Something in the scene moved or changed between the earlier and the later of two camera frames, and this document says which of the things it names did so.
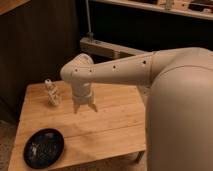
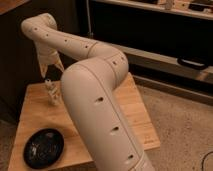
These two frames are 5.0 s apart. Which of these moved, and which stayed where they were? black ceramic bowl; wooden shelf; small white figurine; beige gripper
Moved: beige gripper
Stayed: wooden shelf; small white figurine; black ceramic bowl
